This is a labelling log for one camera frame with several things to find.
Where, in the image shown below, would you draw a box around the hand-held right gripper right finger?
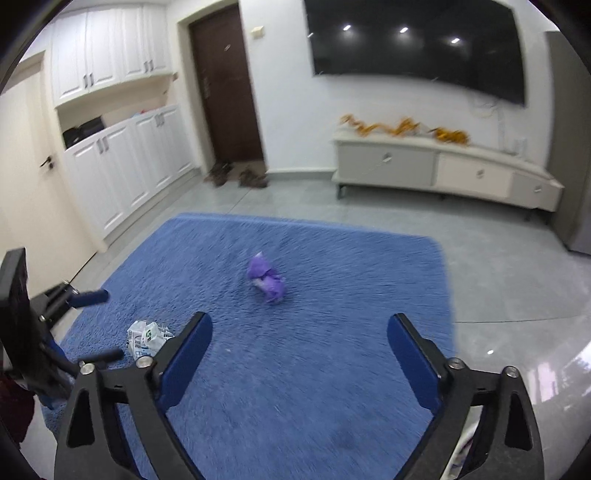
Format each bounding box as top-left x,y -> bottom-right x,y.
387,313 -> 546,480

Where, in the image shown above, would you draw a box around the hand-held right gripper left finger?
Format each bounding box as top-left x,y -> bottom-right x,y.
54,311 -> 214,480

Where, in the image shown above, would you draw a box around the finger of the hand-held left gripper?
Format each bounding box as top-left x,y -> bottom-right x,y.
30,284 -> 110,324
58,348 -> 124,376

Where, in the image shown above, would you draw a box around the white green wrapper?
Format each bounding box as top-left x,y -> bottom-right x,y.
127,320 -> 175,361

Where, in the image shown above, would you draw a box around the purple wrapper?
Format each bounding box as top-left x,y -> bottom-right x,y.
246,251 -> 287,303

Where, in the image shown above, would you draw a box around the blue shaggy rug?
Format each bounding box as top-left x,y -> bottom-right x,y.
41,212 -> 458,480

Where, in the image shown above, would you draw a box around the dark red cloth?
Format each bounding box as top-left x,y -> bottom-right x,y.
0,374 -> 37,446

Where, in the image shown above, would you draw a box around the beige room door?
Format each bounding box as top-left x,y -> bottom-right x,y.
0,60 -> 100,287

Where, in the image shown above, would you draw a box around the white lower cabinets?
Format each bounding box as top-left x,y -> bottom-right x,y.
62,104 -> 195,238

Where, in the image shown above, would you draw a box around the black items in cabinet niche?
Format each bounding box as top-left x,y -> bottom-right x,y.
62,117 -> 105,149

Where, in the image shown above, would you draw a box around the white grey television cabinet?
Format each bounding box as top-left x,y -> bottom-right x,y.
331,127 -> 565,217

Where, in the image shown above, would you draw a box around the short golden dragon ornament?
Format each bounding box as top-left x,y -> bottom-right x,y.
431,127 -> 472,146

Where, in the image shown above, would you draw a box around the long golden dragon ornament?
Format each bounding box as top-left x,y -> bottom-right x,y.
341,114 -> 428,138

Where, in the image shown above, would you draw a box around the dark brown entrance door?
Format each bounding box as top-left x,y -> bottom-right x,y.
189,18 -> 266,164

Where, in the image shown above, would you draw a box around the grey refrigerator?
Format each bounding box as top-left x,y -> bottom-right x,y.
545,30 -> 591,257

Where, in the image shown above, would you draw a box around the white upper wall cabinets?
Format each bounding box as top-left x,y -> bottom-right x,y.
50,4 -> 172,109

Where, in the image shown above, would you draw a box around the wall-mounted black television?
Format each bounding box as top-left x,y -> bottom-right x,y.
302,0 -> 527,107

